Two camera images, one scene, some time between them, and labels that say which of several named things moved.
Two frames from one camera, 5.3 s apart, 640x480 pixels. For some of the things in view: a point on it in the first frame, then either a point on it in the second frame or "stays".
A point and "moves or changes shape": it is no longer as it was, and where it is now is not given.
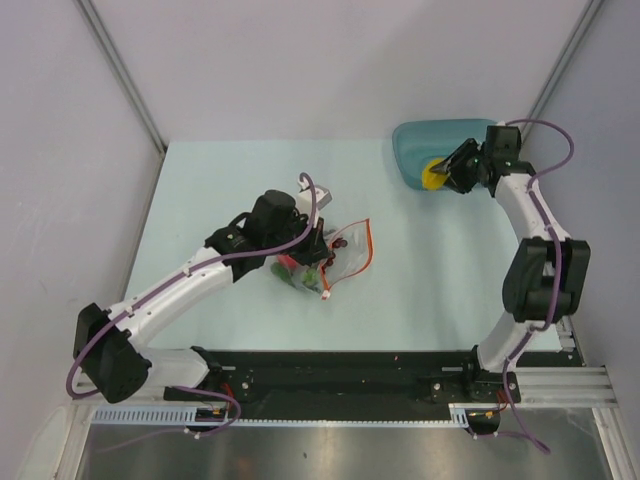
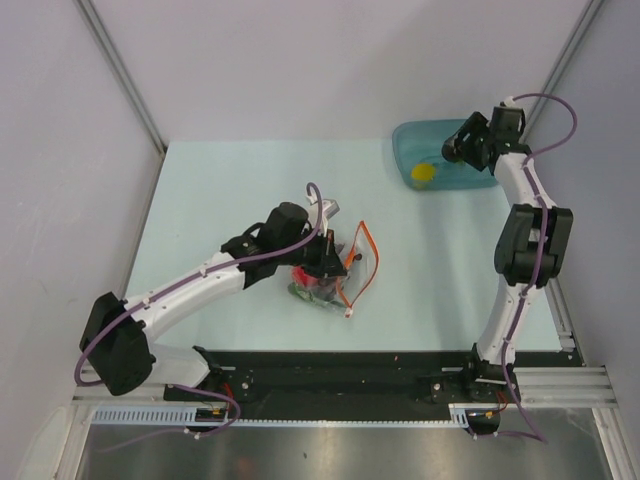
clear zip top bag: x=352 y=252 moves or changes shape
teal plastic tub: x=416 y=143 stays
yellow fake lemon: x=432 y=180 → x=423 y=172
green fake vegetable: x=309 y=277 → x=294 y=288
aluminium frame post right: x=564 y=65 stays
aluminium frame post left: x=111 y=58 stays
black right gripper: x=468 y=149 → x=475 y=126
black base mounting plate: x=316 y=382 stays
